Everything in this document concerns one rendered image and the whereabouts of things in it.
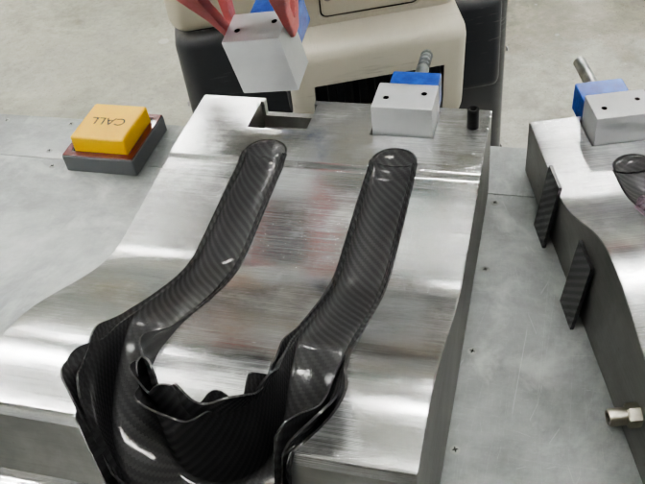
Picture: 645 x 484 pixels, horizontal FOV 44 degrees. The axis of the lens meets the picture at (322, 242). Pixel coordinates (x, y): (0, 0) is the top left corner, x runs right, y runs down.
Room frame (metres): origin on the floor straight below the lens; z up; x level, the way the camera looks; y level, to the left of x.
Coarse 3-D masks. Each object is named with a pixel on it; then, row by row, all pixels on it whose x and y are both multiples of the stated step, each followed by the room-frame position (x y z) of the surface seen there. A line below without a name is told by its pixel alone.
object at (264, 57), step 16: (256, 0) 0.65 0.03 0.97; (240, 16) 0.61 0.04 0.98; (256, 16) 0.60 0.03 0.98; (272, 16) 0.59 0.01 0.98; (304, 16) 0.63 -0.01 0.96; (240, 32) 0.59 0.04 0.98; (256, 32) 0.58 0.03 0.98; (272, 32) 0.57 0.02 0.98; (304, 32) 0.62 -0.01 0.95; (224, 48) 0.58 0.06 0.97; (240, 48) 0.58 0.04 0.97; (256, 48) 0.57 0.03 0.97; (272, 48) 0.57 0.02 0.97; (288, 48) 0.57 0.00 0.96; (240, 64) 0.58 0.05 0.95; (256, 64) 0.58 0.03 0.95; (272, 64) 0.57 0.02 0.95; (288, 64) 0.57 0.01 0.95; (304, 64) 0.59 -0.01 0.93; (240, 80) 0.59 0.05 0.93; (256, 80) 0.58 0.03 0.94; (272, 80) 0.58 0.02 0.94; (288, 80) 0.57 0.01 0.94
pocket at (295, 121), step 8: (264, 104) 0.62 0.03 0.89; (256, 112) 0.61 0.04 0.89; (264, 112) 0.62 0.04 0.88; (272, 112) 0.62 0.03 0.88; (280, 112) 0.62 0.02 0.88; (288, 112) 0.62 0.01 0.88; (256, 120) 0.60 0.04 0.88; (264, 120) 0.62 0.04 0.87; (272, 120) 0.62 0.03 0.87; (280, 120) 0.61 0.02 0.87; (288, 120) 0.61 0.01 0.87; (296, 120) 0.61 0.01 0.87; (304, 120) 0.61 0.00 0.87; (272, 128) 0.61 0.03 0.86; (280, 128) 0.61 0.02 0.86; (288, 128) 0.61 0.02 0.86; (296, 128) 0.61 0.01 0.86; (304, 128) 0.61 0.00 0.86
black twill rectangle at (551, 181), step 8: (552, 168) 0.50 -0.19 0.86; (552, 176) 0.49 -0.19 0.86; (544, 184) 0.50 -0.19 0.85; (552, 184) 0.49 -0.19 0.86; (560, 184) 0.48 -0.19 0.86; (544, 192) 0.50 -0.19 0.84; (552, 192) 0.48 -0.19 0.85; (560, 192) 0.47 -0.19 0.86; (544, 200) 0.49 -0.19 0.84; (552, 200) 0.48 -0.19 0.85; (544, 208) 0.49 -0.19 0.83; (552, 208) 0.47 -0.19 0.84; (536, 216) 0.50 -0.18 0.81; (544, 216) 0.49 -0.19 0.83; (552, 216) 0.47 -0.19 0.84; (536, 224) 0.50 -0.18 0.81; (544, 224) 0.48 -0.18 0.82; (544, 232) 0.48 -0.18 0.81; (544, 240) 0.47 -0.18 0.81
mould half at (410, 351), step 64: (192, 128) 0.59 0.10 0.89; (256, 128) 0.58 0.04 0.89; (320, 128) 0.56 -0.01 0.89; (448, 128) 0.54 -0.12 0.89; (192, 192) 0.51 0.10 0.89; (320, 192) 0.48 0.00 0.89; (448, 192) 0.46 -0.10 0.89; (128, 256) 0.44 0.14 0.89; (256, 256) 0.43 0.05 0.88; (320, 256) 0.42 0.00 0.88; (448, 256) 0.40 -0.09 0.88; (64, 320) 0.35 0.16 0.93; (192, 320) 0.34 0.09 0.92; (256, 320) 0.33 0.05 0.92; (384, 320) 0.33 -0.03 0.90; (448, 320) 0.33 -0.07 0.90; (0, 384) 0.30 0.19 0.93; (192, 384) 0.28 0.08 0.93; (384, 384) 0.26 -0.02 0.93; (448, 384) 0.31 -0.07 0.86; (0, 448) 0.29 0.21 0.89; (64, 448) 0.27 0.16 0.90; (320, 448) 0.23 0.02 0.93; (384, 448) 0.22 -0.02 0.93
